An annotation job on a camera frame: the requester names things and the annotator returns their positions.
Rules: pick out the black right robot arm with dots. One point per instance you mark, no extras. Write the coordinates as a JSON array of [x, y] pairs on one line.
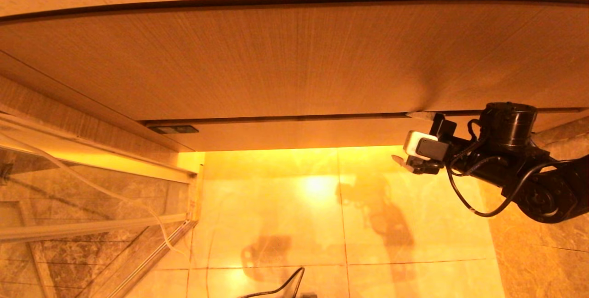
[[511, 128]]

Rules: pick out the wooden upper vanity front panel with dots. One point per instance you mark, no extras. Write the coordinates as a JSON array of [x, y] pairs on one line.
[[294, 59]]

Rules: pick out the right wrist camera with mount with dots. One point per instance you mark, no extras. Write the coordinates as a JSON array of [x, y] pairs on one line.
[[425, 147]]

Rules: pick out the wooden vanity drawer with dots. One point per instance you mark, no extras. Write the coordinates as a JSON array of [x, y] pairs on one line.
[[299, 132]]

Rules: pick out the wooden vanity side panel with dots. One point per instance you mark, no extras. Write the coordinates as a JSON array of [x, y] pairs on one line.
[[55, 105]]

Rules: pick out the glass shower screen pale frame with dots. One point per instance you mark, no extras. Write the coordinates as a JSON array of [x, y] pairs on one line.
[[92, 227]]

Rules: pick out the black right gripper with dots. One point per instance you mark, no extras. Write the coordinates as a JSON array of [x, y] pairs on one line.
[[444, 128]]

